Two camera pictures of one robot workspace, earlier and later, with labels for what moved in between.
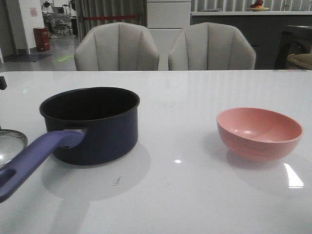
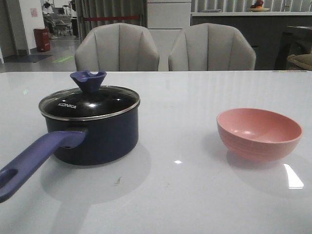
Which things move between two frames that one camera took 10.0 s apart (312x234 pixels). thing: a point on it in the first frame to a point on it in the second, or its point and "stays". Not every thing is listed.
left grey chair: [116, 46] stays
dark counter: [263, 30] stays
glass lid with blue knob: [12, 143] to [90, 101]
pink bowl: [258, 135] stays
